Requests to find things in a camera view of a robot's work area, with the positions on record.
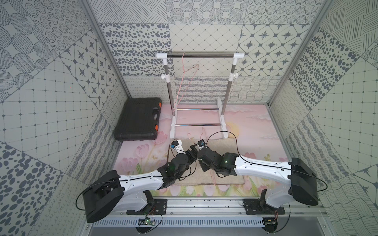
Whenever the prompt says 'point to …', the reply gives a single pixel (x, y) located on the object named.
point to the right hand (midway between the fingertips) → (204, 158)
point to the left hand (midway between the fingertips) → (197, 142)
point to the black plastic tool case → (139, 119)
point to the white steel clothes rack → (173, 103)
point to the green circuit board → (146, 221)
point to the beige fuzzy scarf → (221, 145)
